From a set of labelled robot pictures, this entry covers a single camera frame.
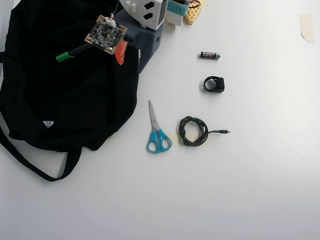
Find yellow perforated plastic part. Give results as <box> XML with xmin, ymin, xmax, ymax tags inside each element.
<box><xmin>183</xmin><ymin>0</ymin><xmax>204</xmax><ymax>26</ymax></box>

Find beige tape strip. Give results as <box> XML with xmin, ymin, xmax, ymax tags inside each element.
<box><xmin>299</xmin><ymin>13</ymin><xmax>315</xmax><ymax>45</ymax></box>

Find camera circuit board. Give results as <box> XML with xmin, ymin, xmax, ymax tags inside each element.
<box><xmin>83</xmin><ymin>14</ymin><xmax>129</xmax><ymax>55</ymax></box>

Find black ring strap clamp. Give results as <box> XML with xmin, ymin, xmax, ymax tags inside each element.
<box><xmin>202</xmin><ymin>75</ymin><xmax>226</xmax><ymax>94</ymax></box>

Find black AA battery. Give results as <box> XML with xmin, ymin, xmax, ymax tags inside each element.
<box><xmin>199</xmin><ymin>51</ymin><xmax>222</xmax><ymax>61</ymax></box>

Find coiled black USB cable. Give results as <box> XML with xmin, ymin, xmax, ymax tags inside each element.
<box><xmin>178</xmin><ymin>115</ymin><xmax>232</xmax><ymax>147</ymax></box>

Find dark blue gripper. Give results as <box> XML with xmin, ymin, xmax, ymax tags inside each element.
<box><xmin>113</xmin><ymin>9</ymin><xmax>164</xmax><ymax>75</ymax></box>

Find green capped black marker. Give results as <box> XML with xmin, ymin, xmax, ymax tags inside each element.
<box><xmin>55</xmin><ymin>43</ymin><xmax>90</xmax><ymax>63</ymax></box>

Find black cloth bag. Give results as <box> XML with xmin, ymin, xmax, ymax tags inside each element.
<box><xmin>0</xmin><ymin>0</ymin><xmax>141</xmax><ymax>182</ymax></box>

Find blue handled scissors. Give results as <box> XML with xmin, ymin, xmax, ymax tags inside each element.
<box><xmin>145</xmin><ymin>99</ymin><xmax>173</xmax><ymax>154</ymax></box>

